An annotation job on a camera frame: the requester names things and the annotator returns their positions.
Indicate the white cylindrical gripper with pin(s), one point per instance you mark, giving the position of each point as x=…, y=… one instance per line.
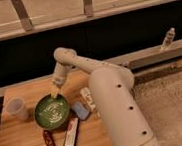
x=59, y=77

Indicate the green ceramic bowl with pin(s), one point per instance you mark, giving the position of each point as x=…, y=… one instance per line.
x=52, y=113

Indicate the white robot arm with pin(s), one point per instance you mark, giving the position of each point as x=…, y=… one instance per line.
x=110, y=87

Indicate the small white bottle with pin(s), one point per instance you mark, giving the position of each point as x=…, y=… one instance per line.
x=86, y=94

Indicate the blue sponge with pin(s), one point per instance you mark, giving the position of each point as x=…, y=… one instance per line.
x=80, y=110

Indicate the translucent plastic cup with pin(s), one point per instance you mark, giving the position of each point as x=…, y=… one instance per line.
x=16, y=107

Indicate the red black candy bar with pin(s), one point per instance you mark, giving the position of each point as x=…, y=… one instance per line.
x=71, y=134

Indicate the left metal railing post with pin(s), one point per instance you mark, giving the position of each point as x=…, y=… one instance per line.
x=21, y=12

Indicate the metal railing post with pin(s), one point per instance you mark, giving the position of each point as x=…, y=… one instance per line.
x=88, y=8
x=21, y=12

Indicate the middle metal railing post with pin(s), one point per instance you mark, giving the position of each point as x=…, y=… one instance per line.
x=88, y=8

